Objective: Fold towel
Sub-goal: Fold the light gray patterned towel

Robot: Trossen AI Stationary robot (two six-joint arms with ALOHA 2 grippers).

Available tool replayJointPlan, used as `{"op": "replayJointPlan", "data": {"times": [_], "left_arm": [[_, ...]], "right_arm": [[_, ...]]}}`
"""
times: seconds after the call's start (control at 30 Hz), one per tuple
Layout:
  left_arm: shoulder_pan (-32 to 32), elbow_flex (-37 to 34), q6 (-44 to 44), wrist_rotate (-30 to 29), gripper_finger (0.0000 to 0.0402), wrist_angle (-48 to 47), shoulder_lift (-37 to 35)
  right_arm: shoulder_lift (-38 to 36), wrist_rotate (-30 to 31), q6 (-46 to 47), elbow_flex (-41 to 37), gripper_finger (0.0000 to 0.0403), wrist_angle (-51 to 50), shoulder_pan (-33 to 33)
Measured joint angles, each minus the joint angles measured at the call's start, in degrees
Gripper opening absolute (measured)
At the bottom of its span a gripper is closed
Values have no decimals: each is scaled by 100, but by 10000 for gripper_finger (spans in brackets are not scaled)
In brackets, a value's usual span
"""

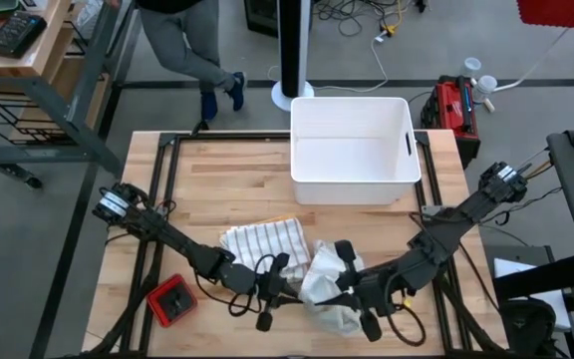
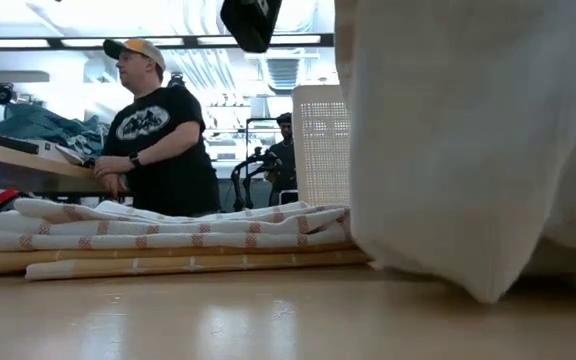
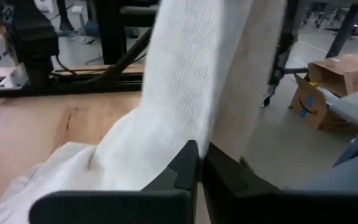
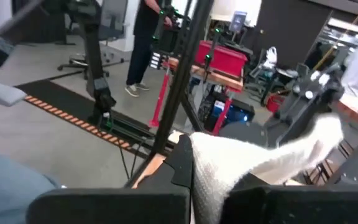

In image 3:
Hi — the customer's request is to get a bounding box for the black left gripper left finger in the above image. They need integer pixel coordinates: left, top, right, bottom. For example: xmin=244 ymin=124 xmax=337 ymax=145
xmin=141 ymin=139 xmax=200 ymax=224

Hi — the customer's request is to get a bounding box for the grey chair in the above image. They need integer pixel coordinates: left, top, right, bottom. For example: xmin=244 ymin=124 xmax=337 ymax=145
xmin=283 ymin=85 xmax=358 ymax=191

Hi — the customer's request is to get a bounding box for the dark metal table frame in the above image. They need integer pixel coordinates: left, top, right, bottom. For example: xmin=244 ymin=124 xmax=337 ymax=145
xmin=261 ymin=0 xmax=358 ymax=108

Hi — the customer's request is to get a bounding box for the black side furniture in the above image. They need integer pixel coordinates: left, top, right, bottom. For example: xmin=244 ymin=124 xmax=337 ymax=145
xmin=94 ymin=0 xmax=161 ymax=66

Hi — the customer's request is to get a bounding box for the black metal table frame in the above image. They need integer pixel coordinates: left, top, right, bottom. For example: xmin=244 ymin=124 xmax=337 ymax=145
xmin=0 ymin=27 xmax=154 ymax=99

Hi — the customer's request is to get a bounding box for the plain white towel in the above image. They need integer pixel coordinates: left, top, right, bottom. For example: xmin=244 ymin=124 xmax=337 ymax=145
xmin=0 ymin=0 xmax=288 ymax=224

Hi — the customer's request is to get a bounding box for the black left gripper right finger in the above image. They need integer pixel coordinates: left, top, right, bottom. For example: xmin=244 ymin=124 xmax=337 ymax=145
xmin=202 ymin=142 xmax=279 ymax=224

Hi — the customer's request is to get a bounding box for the brown cardboard box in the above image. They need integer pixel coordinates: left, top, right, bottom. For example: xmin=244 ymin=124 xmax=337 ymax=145
xmin=289 ymin=53 xmax=358 ymax=131

